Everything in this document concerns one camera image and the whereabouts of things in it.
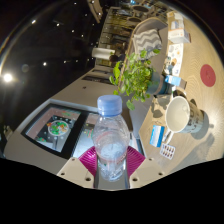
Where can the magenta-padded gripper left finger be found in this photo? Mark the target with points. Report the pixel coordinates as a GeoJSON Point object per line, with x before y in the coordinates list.
{"type": "Point", "coordinates": [78, 171]}

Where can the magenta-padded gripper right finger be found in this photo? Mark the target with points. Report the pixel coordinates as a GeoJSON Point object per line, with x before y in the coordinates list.
{"type": "Point", "coordinates": [143, 171]}

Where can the clear blue-capped water bottle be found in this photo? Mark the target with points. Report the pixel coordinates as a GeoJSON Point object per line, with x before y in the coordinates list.
{"type": "Point", "coordinates": [110, 140]}

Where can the pill blister pack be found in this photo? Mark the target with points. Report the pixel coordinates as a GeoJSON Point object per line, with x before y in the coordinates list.
{"type": "Point", "coordinates": [167, 151]}

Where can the blue white striped packet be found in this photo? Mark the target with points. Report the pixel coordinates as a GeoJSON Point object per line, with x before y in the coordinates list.
{"type": "Point", "coordinates": [156, 136]}

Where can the black-framed food poster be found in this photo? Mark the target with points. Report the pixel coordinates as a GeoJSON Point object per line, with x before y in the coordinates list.
{"type": "Point", "coordinates": [55, 128]}

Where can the green potted plant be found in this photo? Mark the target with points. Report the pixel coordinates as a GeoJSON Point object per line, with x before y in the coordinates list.
{"type": "Point", "coordinates": [133, 78]}

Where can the small blue white carton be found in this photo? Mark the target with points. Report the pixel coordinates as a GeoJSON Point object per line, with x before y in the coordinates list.
{"type": "Point", "coordinates": [173, 80]}

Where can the person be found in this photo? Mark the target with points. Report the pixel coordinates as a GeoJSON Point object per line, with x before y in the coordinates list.
{"type": "Point", "coordinates": [114, 60]}

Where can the flat round red coaster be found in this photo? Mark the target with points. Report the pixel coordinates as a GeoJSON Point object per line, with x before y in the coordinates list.
{"type": "Point", "coordinates": [208, 75]}

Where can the group of ceiling lights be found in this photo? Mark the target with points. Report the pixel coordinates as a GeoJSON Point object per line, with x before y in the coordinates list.
{"type": "Point", "coordinates": [7, 77]}

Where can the white printed leaflet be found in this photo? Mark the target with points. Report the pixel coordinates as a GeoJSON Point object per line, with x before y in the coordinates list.
{"type": "Point", "coordinates": [176, 55]}

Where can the grey white chevron cushion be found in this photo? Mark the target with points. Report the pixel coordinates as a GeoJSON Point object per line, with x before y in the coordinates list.
{"type": "Point", "coordinates": [146, 41]}

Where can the grey curved sofa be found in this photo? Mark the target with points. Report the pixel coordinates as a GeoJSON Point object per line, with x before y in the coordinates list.
{"type": "Point", "coordinates": [151, 25]}

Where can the small white blue box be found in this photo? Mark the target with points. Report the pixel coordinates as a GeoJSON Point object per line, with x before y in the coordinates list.
{"type": "Point", "coordinates": [176, 25]}

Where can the group of dining chairs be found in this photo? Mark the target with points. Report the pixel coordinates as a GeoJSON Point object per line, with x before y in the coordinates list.
{"type": "Point", "coordinates": [141, 9]}

